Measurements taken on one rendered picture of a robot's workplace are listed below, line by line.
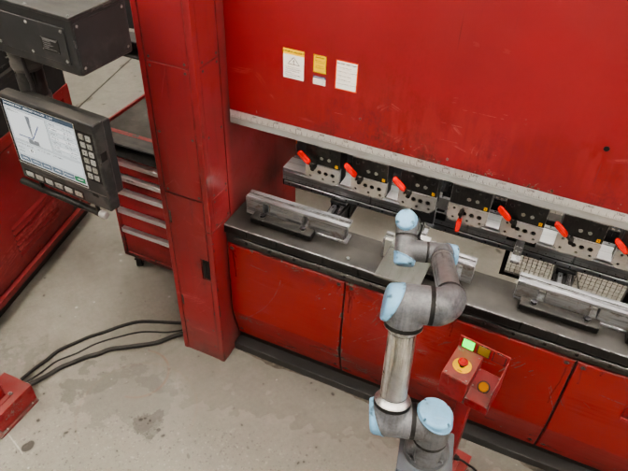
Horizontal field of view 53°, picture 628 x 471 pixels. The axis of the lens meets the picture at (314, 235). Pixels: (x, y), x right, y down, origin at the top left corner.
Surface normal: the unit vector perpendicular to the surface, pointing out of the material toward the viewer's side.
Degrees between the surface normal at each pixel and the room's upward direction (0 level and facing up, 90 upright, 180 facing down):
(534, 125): 90
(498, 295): 0
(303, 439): 0
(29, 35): 90
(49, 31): 90
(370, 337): 90
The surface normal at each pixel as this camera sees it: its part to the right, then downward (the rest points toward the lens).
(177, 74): -0.42, 0.58
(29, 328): 0.03, -0.76
